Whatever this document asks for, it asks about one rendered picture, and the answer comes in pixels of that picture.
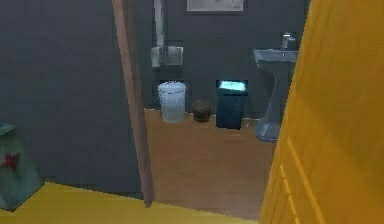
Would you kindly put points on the metal lidded trash can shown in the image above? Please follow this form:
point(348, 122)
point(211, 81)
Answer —
point(172, 103)

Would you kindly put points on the dark blue bin, cyan lid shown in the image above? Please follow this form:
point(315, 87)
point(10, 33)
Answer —
point(230, 110)

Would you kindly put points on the small dark brown bin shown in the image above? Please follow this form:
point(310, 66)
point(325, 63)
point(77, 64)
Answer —
point(201, 111)

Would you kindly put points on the chrome sink faucet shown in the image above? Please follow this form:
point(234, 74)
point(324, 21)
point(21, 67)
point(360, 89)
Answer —
point(287, 41)

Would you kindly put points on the yellow room door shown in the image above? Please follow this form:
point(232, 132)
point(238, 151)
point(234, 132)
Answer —
point(333, 133)

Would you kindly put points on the teal cabinet with red mark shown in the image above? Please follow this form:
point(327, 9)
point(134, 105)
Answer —
point(15, 170)

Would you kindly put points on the grey wall towel holder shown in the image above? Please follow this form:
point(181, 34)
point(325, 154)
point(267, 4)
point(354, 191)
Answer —
point(163, 50)

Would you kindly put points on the grey pedestal sink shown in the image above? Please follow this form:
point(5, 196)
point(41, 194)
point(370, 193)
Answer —
point(275, 86)

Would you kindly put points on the framed wall picture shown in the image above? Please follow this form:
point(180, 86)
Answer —
point(215, 5)

